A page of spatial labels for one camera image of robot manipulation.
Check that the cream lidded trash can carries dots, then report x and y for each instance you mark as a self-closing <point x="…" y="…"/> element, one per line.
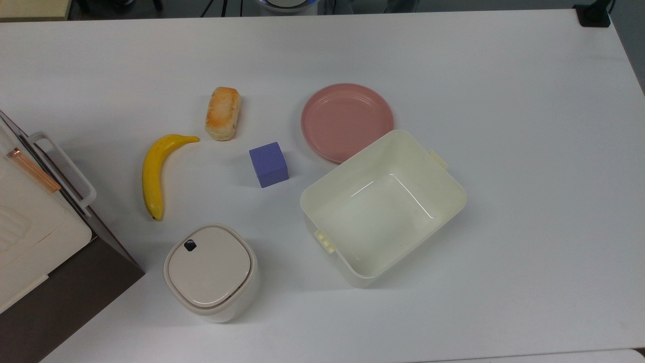
<point x="211" y="272"/>

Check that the purple cube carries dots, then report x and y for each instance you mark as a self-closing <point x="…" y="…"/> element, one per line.
<point x="269" y="164"/>

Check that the pink plastic plate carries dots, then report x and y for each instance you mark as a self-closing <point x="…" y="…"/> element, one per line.
<point x="347" y="121"/>

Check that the cream open plastic bin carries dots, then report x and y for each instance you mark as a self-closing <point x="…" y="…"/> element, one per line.
<point x="383" y="217"/>

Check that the toy bread loaf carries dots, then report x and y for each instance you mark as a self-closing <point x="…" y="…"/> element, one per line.
<point x="223" y="113"/>

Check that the yellow toy banana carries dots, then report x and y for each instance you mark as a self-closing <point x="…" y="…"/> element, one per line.
<point x="152" y="176"/>

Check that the dark brown wooden cabinet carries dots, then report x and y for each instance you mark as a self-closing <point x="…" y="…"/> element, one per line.
<point x="65" y="302"/>

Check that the cream toy microwave box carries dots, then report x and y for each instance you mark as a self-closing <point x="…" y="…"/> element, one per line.
<point x="30" y="237"/>

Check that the beige background board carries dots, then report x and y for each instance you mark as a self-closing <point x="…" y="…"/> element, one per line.
<point x="30" y="9"/>

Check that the black table corner mount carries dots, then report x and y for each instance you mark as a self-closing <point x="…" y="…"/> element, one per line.
<point x="592" y="15"/>

